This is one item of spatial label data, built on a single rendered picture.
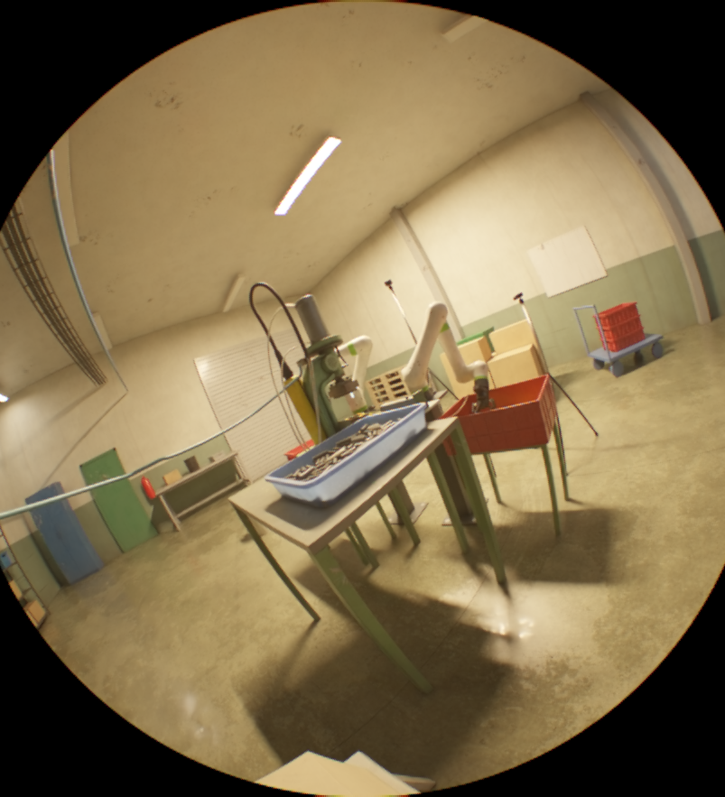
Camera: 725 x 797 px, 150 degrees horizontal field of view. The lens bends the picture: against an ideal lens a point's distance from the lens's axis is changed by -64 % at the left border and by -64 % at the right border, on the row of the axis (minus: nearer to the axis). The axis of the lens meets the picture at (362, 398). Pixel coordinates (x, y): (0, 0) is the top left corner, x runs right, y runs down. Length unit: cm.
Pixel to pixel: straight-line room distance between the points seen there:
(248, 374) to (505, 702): 708
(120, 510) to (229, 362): 434
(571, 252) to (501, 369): 273
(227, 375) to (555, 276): 714
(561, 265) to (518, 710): 531
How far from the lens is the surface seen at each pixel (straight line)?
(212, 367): 692
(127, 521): 678
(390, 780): 74
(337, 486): 78
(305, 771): 56
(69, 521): 674
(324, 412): 138
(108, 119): 326
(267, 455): 691
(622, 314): 410
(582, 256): 531
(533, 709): 128
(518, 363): 347
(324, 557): 68
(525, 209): 552
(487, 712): 130
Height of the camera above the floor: 125
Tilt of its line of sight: 5 degrees down
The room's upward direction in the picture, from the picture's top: 24 degrees counter-clockwise
